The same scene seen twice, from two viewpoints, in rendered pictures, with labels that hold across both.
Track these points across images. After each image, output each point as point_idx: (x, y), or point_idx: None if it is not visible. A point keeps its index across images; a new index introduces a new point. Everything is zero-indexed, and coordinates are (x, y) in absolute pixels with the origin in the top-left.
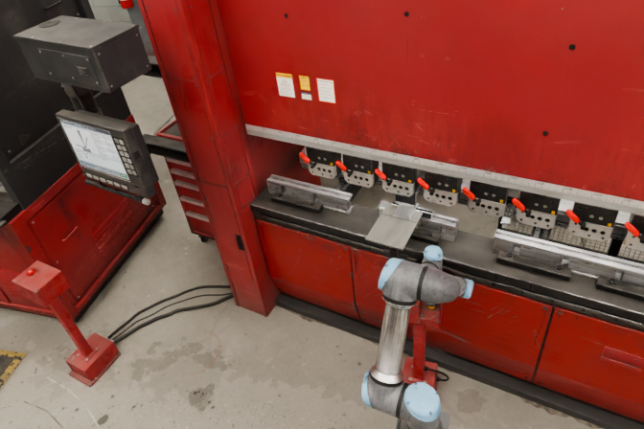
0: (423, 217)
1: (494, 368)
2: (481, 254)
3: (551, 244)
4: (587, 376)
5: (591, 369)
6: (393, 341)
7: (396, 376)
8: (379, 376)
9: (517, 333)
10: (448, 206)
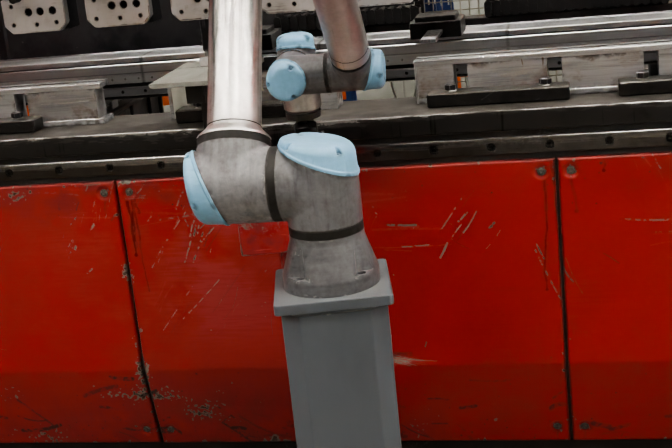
0: (266, 70)
1: (487, 435)
2: (396, 108)
3: (521, 50)
4: (667, 333)
5: (667, 305)
6: (236, 44)
7: (254, 125)
8: (217, 126)
9: (506, 275)
10: (312, 10)
